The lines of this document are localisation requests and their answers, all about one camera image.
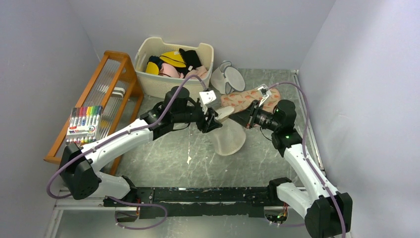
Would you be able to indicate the yellow garment in basket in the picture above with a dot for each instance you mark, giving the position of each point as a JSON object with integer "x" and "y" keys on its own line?
{"x": 155, "y": 62}

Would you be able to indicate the white mesh laundry bag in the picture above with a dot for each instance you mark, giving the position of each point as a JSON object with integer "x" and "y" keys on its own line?
{"x": 229, "y": 138}

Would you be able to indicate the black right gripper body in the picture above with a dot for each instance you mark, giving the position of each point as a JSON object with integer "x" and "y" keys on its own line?
{"x": 256, "y": 108}

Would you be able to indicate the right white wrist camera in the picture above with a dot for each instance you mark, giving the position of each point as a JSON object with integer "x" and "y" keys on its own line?
{"x": 265, "y": 93}

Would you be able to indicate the white blue-trimmed mesh bag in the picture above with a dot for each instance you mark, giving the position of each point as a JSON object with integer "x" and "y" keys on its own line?
{"x": 227, "y": 79}

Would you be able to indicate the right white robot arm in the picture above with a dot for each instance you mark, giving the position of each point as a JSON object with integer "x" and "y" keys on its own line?
{"x": 326, "y": 211}

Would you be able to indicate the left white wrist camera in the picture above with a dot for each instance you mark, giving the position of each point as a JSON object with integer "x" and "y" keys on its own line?
{"x": 207, "y": 97}

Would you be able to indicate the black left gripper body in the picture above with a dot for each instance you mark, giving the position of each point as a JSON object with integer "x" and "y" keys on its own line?
{"x": 200, "y": 117}

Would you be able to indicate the pink garment in basket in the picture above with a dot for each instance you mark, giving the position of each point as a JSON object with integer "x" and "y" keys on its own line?
{"x": 168, "y": 70}

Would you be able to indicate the black garment in basket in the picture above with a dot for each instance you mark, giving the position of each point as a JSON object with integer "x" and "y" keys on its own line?
{"x": 191, "y": 59}

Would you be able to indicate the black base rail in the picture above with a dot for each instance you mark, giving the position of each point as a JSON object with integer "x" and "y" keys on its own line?
{"x": 195, "y": 202}

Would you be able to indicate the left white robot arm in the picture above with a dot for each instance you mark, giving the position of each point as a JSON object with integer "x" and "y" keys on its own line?
{"x": 80, "y": 167}

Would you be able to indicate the pink floral laundry bag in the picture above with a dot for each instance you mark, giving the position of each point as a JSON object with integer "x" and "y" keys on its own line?
{"x": 241, "y": 100}

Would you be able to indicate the coloured marker pen pack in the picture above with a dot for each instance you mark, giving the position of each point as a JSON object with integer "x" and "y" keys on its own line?
{"x": 84, "y": 124}

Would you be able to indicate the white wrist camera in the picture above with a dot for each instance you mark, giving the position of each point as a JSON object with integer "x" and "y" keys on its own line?
{"x": 207, "y": 97}
{"x": 265, "y": 93}

